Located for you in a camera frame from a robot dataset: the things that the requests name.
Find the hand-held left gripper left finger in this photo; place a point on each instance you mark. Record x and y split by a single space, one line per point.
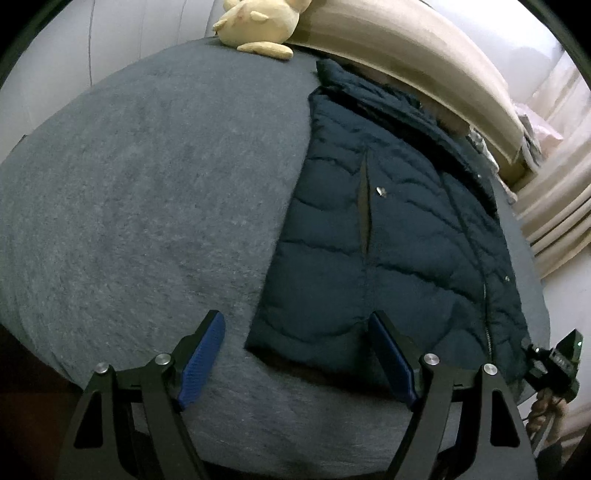
201 360

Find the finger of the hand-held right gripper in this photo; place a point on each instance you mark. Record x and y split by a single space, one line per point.
535 356

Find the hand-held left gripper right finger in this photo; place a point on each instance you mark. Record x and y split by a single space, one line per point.
392 364

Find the dark navy puffer jacket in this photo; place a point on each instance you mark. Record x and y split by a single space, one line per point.
406 240

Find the person's right forearm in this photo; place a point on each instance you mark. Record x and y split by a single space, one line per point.
554 461

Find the pile of clothes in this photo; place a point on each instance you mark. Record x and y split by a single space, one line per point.
535 129

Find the person's right hand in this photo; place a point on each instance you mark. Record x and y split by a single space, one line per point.
545 410

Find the beige curtain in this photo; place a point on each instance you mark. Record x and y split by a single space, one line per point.
563 207

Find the grey bed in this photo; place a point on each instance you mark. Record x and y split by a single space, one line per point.
138 207

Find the beige striped cushion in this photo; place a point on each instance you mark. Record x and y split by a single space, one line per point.
415 46

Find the yellow plush toy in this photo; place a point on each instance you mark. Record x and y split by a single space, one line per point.
258 23

